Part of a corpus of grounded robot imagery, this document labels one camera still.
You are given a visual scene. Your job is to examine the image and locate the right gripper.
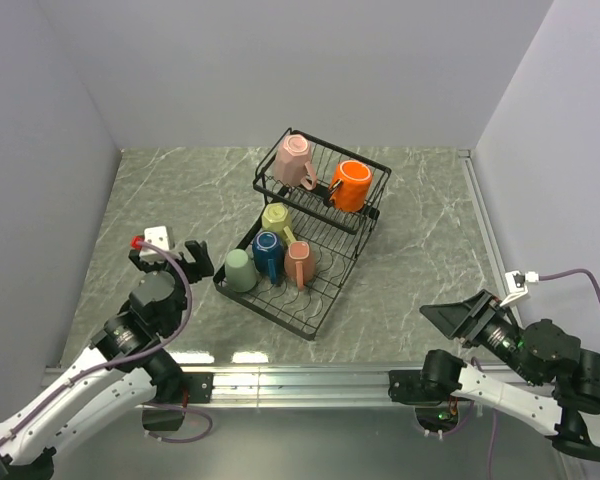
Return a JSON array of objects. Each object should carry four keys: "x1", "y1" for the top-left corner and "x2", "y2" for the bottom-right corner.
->
[{"x1": 416, "y1": 285, "x2": 542, "y2": 382}]

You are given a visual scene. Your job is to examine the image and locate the mint green cup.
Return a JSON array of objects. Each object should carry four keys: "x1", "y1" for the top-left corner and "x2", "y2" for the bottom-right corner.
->
[{"x1": 224, "y1": 249, "x2": 258, "y2": 293}]

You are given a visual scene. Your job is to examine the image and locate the blue faceted mug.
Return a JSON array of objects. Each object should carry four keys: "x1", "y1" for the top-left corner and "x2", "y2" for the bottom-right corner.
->
[{"x1": 252, "y1": 231, "x2": 285, "y2": 285}]

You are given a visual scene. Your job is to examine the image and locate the yellow mug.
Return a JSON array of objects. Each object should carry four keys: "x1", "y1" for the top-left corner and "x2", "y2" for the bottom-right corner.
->
[{"x1": 261, "y1": 202, "x2": 296, "y2": 246}]

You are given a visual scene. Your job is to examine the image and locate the pink floral mug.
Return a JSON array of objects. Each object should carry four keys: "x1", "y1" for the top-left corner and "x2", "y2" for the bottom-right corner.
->
[{"x1": 284, "y1": 241, "x2": 317, "y2": 291}]

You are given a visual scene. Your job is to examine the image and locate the black wire dish rack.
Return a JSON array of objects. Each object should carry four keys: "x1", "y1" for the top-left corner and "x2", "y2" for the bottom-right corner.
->
[{"x1": 213, "y1": 128, "x2": 391, "y2": 340}]

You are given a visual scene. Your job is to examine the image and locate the orange mug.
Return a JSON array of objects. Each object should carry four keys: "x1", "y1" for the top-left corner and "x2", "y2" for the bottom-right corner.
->
[{"x1": 324, "y1": 159, "x2": 373, "y2": 213}]

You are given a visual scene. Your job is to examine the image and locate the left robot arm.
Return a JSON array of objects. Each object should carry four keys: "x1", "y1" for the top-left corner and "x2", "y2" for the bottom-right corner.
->
[{"x1": 0, "y1": 236, "x2": 214, "y2": 479}]

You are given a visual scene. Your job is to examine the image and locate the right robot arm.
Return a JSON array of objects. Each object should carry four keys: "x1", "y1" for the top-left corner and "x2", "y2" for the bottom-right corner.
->
[{"x1": 419, "y1": 290, "x2": 600, "y2": 463}]

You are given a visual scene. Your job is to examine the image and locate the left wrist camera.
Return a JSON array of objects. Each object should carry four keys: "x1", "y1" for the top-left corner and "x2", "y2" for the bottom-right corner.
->
[{"x1": 130, "y1": 225, "x2": 175, "y2": 264}]

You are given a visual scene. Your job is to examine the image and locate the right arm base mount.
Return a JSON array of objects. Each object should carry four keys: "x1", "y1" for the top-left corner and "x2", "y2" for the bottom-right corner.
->
[{"x1": 388, "y1": 349, "x2": 465, "y2": 406}]

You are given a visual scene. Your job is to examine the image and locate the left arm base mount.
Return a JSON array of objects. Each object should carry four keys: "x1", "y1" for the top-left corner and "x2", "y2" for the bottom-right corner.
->
[{"x1": 149, "y1": 372, "x2": 214, "y2": 405}]

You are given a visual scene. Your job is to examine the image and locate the aluminium mounting rail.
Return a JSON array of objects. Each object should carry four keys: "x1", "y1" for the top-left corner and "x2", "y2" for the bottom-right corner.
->
[{"x1": 59, "y1": 147, "x2": 497, "y2": 408}]

